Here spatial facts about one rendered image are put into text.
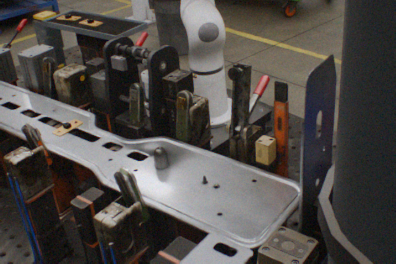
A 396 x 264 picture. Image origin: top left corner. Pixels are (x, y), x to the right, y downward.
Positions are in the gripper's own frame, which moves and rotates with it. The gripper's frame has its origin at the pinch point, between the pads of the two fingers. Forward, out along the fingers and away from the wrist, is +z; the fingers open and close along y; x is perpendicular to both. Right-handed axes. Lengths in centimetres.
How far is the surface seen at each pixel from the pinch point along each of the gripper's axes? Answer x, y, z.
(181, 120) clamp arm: 50, 13, 28
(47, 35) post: -22.7, -9.7, 22.3
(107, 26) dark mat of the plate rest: 7.2, -10.0, 15.7
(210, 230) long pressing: 75, 42, 32
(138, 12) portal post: -224, -295, 123
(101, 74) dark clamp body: 17.5, 6.2, 23.8
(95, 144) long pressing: 33, 28, 31
